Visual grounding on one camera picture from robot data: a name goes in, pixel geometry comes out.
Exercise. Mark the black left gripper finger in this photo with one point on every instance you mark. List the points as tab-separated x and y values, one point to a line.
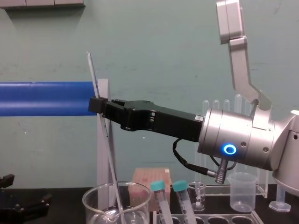
7	180
38	205

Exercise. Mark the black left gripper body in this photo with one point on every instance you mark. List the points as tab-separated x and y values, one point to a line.
14	207

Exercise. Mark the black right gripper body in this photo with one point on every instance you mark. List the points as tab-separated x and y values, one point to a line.
168	121

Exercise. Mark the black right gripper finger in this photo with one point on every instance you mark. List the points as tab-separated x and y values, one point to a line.
96	105
118	102

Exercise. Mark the long glass thermometer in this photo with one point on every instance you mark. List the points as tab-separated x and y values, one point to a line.
111	163

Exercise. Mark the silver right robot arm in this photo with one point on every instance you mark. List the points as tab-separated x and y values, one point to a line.
236	130

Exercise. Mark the clear glass test tube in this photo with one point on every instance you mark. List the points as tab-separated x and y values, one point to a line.
216	104
205	107
238	102
226	104

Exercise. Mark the teal capped centrifuge tube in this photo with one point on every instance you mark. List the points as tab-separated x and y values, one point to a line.
161	200
185	203

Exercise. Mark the small glass beaker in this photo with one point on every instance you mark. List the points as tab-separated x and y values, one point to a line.
198	198

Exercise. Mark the large glass beaker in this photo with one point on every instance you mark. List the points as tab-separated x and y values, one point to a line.
140	205

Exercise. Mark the translucent plastic beaker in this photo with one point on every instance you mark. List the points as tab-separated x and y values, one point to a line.
243	193

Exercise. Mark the clear acrylic tube stand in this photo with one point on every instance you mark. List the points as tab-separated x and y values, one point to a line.
263	184

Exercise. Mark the grey upright stand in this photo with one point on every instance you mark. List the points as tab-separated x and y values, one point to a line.
102	149

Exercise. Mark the blue horizontal pipe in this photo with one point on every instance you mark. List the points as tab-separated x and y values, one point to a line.
44	98

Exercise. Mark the pink cardboard box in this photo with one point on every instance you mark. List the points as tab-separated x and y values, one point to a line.
149	177

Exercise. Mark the plastic measuring cylinder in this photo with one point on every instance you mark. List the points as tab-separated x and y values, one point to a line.
280	200

